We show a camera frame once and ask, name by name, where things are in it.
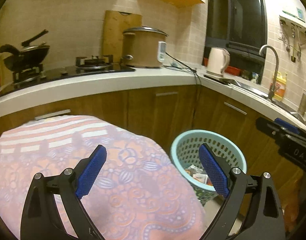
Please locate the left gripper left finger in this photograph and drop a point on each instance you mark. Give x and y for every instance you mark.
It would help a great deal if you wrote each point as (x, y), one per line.
(41, 218)

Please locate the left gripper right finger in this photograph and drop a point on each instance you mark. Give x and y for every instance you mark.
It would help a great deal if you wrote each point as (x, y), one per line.
(264, 219)

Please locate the person right hand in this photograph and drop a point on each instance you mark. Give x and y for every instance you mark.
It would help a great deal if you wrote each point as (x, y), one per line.
(291, 206)

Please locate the yellow dish soap bottle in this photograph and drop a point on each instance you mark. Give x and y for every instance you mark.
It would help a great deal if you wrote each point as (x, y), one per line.
(280, 86)

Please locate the snack wrapper packet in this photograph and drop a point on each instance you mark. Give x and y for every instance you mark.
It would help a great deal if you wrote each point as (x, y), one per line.
(198, 174)

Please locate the floral pink tablecloth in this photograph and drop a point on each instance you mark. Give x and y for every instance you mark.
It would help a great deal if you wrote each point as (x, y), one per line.
(138, 194)

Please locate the teal plastic waste basket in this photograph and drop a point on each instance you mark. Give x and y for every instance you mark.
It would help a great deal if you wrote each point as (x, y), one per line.
(213, 153)

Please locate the white electric kettle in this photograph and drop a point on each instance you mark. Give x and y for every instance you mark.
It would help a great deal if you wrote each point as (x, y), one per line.
(218, 61)

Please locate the dark window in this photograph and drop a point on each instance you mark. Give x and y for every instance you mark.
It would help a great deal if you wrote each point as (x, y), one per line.
(240, 26)

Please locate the white water heater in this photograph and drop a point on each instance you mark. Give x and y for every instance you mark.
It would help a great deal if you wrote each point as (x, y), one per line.
(290, 11)

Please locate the black gas stove top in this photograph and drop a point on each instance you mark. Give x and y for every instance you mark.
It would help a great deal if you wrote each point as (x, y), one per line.
(83, 66)

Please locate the black wok with lid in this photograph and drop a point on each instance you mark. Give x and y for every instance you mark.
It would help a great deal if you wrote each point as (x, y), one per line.
(28, 57)

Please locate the white power meter plug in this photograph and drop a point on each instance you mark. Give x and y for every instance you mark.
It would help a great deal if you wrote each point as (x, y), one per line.
(161, 51)

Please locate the brown rice cooker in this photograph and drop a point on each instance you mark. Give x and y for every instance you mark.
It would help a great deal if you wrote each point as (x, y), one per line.
(140, 45)

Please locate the wooden cutting board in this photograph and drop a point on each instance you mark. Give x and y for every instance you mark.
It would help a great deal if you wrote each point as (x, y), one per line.
(115, 22)

